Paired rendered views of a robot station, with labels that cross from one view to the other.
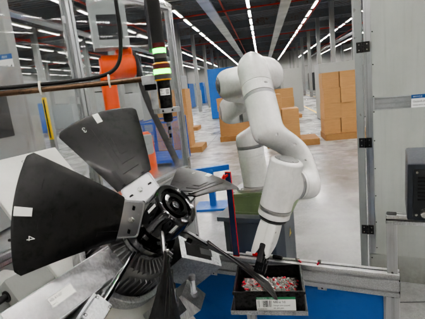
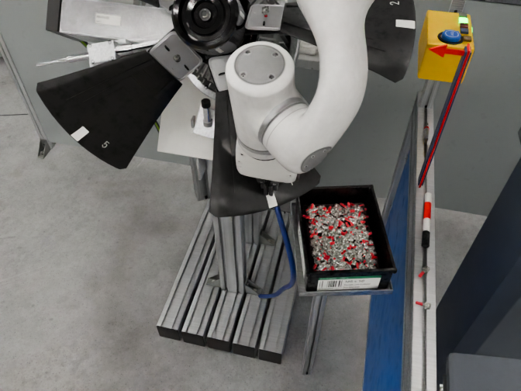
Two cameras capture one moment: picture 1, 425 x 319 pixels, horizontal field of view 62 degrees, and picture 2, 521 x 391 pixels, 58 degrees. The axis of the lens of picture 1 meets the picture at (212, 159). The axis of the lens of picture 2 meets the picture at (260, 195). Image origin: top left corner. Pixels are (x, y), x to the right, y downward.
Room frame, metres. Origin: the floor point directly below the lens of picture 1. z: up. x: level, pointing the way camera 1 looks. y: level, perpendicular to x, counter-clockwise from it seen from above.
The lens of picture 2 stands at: (0.76, -0.67, 1.61)
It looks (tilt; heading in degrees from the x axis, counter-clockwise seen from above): 48 degrees down; 77
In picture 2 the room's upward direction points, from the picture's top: straight up
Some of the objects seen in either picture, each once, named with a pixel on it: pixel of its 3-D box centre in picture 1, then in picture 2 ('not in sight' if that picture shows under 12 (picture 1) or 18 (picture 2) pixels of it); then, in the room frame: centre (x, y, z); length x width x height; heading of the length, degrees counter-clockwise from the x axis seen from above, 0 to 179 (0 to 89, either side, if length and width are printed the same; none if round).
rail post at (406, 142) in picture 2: not in sight; (389, 211); (1.42, 0.24, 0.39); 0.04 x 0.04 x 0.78; 64
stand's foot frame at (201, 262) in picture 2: not in sight; (240, 271); (0.92, 0.34, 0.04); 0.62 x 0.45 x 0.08; 64
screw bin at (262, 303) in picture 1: (269, 287); (339, 236); (1.05, -0.14, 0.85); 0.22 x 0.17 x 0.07; 80
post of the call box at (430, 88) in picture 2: not in sight; (432, 84); (1.40, 0.21, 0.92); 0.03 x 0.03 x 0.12; 64
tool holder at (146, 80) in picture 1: (160, 93); not in sight; (0.95, 0.11, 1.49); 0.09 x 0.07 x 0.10; 99
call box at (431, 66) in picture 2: not in sight; (443, 48); (1.40, 0.21, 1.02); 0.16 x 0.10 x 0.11; 64
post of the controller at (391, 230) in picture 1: (391, 242); not in sight; (1.04, -0.53, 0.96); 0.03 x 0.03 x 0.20; 64
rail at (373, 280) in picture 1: (263, 267); (419, 231); (1.23, -0.14, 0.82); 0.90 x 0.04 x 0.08; 64
